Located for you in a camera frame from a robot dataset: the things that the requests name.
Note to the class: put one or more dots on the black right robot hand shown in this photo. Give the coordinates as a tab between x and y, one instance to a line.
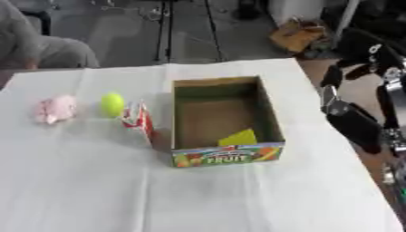
355	122

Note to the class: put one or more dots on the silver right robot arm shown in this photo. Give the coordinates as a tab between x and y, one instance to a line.
397	169

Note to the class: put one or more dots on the open cardboard box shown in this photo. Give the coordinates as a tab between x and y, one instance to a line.
222	120

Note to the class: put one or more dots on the yellow triangular block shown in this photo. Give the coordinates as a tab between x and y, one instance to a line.
239	138

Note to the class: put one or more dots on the black tripod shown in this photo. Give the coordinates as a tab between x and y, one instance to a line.
180	27

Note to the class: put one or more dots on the red and white snack packet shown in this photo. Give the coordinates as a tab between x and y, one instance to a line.
138	120

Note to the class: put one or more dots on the yellow-green ball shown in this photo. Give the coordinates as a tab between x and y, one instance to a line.
112	104

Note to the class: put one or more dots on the pink soft toy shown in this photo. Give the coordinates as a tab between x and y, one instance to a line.
56	108

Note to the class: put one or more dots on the person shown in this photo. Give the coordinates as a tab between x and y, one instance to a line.
37	45

